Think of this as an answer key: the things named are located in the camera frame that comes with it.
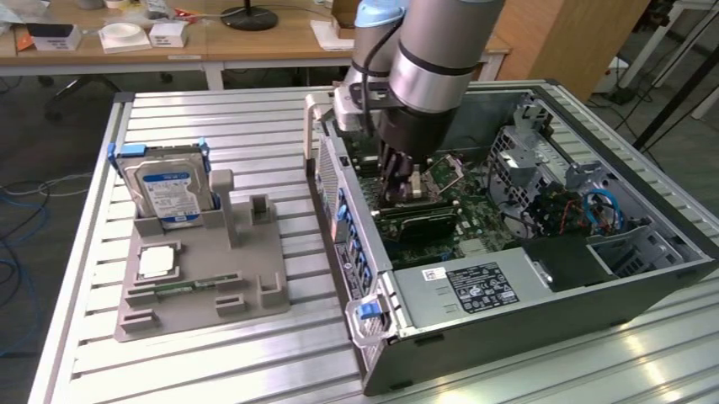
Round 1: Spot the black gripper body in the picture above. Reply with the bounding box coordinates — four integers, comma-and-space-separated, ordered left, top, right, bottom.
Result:
373, 106, 459, 164

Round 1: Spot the graphics card with black fan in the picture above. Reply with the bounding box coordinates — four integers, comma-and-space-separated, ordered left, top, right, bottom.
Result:
387, 208, 457, 242

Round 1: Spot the metal socket cover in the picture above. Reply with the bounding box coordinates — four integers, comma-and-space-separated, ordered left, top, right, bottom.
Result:
425, 153, 467, 182

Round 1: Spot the green motherboard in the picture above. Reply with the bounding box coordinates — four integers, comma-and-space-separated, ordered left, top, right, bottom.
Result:
345, 138, 523, 270

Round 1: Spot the metal disk bay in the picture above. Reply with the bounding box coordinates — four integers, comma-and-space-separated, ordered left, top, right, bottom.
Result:
488, 125, 568, 203

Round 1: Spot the white paper booklet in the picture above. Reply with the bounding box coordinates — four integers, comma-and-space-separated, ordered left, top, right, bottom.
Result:
309, 19, 356, 52

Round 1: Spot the grey power supply unit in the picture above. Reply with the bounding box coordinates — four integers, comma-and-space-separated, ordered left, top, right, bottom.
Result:
392, 247, 555, 329

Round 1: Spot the brown cardboard box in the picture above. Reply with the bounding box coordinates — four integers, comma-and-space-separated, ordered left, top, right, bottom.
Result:
331, 0, 360, 30

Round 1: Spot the blue case latch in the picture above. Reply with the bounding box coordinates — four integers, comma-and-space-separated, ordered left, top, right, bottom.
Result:
357, 300, 383, 323

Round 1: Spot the wooden cabinet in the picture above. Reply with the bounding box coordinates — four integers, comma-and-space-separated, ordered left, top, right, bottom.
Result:
493, 0, 652, 102

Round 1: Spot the grey parts rack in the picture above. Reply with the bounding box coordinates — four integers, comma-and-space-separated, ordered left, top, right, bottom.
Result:
112, 169, 292, 344

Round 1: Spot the black lamp base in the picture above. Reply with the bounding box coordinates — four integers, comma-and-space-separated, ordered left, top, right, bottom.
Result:
219, 0, 280, 31

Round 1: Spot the hard disk in blue carrier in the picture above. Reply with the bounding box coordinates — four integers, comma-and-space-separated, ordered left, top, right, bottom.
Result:
104, 141, 212, 231

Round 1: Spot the black open PC case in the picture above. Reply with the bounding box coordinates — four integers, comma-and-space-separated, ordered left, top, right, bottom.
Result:
303, 79, 719, 397

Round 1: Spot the green RAM stick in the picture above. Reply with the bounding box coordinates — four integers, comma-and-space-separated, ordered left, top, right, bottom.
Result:
152, 275, 239, 295

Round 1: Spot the silver CPU chip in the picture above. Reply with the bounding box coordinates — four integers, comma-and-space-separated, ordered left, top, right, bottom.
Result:
137, 248, 175, 279

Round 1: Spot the plain white box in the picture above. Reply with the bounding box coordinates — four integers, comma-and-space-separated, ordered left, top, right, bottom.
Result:
148, 21, 189, 48

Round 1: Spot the white round holder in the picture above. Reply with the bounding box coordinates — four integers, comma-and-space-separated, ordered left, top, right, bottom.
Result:
97, 23, 153, 55

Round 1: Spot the wooden desk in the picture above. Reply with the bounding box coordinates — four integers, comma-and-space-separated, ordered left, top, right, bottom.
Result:
0, 0, 512, 92

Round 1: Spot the black office chair base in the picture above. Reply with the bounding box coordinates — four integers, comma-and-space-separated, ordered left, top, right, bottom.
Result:
39, 75, 123, 123

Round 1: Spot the white box with black lid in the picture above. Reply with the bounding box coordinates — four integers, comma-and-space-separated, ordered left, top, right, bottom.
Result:
25, 23, 83, 51

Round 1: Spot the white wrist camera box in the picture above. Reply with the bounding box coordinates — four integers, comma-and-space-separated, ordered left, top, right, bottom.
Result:
331, 86, 384, 132

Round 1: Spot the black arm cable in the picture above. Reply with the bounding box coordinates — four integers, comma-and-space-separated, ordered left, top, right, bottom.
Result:
359, 12, 409, 136

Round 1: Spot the blue wire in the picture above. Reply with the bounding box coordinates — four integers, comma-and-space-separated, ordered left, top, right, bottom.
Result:
580, 189, 625, 231

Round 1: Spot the white table frame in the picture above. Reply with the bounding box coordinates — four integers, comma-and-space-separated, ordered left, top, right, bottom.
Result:
620, 0, 719, 121

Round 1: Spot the blue floor cable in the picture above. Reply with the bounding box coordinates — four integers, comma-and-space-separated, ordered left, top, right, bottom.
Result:
0, 184, 44, 359

